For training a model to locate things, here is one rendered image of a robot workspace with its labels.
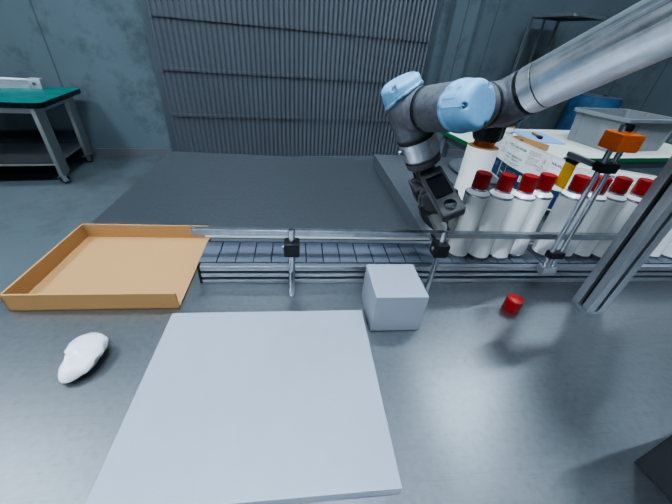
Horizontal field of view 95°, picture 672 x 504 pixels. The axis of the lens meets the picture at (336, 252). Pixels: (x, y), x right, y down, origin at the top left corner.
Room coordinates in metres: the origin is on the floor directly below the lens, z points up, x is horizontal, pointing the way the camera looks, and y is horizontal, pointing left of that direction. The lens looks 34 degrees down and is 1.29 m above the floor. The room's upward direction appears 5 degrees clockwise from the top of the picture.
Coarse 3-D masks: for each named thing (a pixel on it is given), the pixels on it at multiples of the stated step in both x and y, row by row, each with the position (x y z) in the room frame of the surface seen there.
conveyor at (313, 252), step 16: (208, 256) 0.54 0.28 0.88; (224, 256) 0.54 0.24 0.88; (240, 256) 0.55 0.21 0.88; (256, 256) 0.55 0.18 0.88; (272, 256) 0.56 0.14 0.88; (304, 256) 0.57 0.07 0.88; (320, 256) 0.57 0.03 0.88; (336, 256) 0.58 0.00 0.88; (352, 256) 0.59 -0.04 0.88; (368, 256) 0.59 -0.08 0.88; (384, 256) 0.60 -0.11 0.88; (400, 256) 0.60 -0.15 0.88; (416, 256) 0.61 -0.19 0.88; (432, 256) 0.62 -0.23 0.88; (448, 256) 0.62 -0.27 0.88; (512, 256) 0.65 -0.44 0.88; (528, 256) 0.66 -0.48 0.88; (576, 256) 0.68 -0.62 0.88; (592, 256) 0.69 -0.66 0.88
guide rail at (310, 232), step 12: (192, 228) 0.52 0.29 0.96; (204, 228) 0.52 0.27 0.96; (216, 228) 0.52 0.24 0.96; (228, 228) 0.53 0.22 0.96; (240, 228) 0.53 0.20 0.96; (252, 228) 0.54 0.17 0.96; (264, 228) 0.54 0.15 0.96; (276, 228) 0.54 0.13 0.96; (288, 228) 0.55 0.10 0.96; (300, 228) 0.55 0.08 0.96; (312, 228) 0.56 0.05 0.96
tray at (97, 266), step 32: (96, 224) 0.64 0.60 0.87; (128, 224) 0.65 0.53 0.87; (64, 256) 0.54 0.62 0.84; (96, 256) 0.56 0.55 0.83; (128, 256) 0.57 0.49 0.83; (160, 256) 0.58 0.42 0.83; (192, 256) 0.59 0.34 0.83; (32, 288) 0.44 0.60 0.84; (64, 288) 0.45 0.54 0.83; (96, 288) 0.45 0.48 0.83; (128, 288) 0.46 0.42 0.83; (160, 288) 0.47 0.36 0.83
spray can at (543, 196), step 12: (540, 180) 0.67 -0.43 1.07; (552, 180) 0.66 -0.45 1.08; (540, 192) 0.66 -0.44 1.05; (540, 204) 0.65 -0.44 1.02; (528, 216) 0.65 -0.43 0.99; (540, 216) 0.65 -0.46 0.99; (528, 228) 0.65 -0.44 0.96; (516, 240) 0.65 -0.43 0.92; (528, 240) 0.65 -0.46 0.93; (516, 252) 0.65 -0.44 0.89
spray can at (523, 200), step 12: (528, 180) 0.64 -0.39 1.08; (516, 192) 0.65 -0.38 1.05; (528, 192) 0.64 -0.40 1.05; (516, 204) 0.63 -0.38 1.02; (528, 204) 0.63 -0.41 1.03; (516, 216) 0.63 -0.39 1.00; (504, 228) 0.64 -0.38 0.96; (516, 228) 0.63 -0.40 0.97; (504, 240) 0.63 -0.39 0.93; (492, 252) 0.64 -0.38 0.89; (504, 252) 0.63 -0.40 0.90
